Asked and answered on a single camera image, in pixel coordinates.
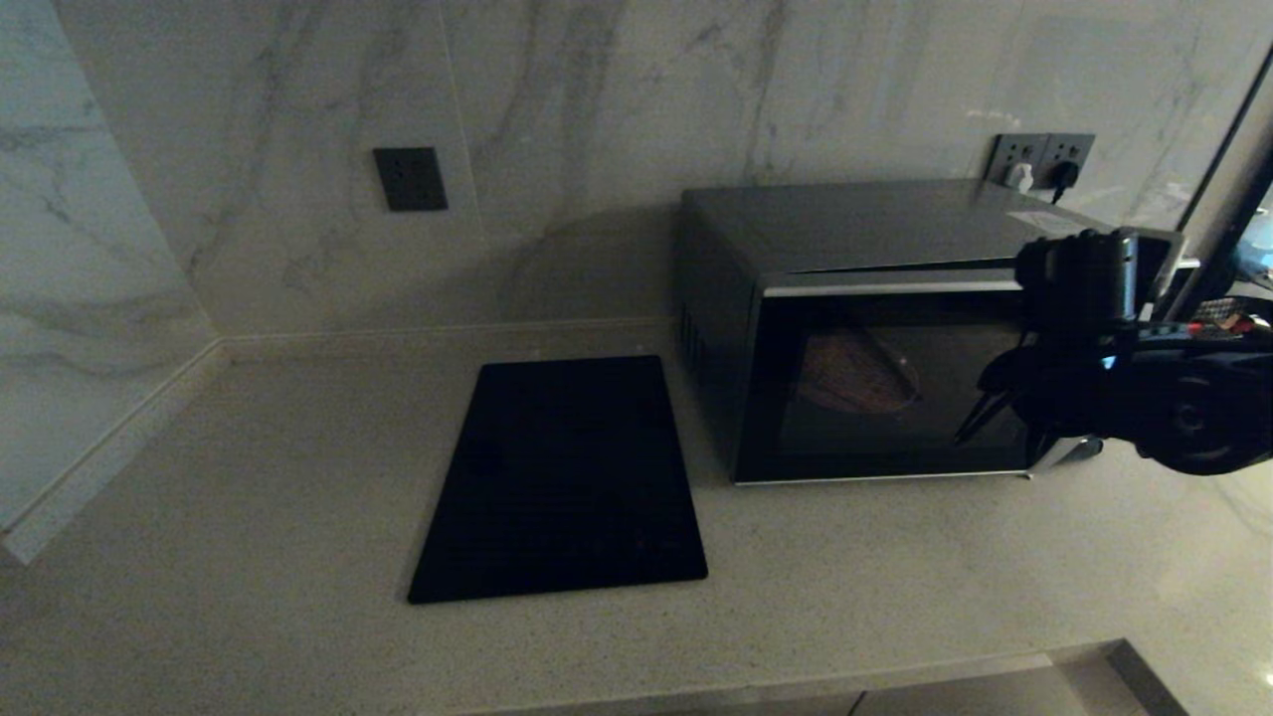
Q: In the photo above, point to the silver black microwave oven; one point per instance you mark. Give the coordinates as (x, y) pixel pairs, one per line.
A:
(875, 398)

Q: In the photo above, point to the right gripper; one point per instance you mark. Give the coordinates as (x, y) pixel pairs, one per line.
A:
(1079, 278)

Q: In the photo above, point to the silver microwave oven body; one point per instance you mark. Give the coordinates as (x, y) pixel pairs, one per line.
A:
(875, 221)

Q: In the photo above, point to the black window frame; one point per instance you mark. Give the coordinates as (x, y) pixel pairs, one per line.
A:
(1218, 249)

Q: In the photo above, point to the black induction cooktop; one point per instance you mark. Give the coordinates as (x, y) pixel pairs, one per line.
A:
(562, 477)

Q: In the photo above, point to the black power plug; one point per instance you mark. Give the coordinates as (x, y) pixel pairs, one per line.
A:
(1065, 175)

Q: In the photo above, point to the dark grey wall socket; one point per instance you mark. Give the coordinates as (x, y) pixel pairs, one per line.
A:
(411, 179)

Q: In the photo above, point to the light grey wall socket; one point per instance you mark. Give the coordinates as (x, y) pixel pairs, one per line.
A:
(1009, 149)
(1078, 149)

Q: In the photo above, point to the purple plate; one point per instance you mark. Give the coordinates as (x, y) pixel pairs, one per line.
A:
(855, 378)

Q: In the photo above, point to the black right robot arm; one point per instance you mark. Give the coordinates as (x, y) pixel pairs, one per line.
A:
(1174, 408)

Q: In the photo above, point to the white power plug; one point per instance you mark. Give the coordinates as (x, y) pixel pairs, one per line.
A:
(1019, 178)

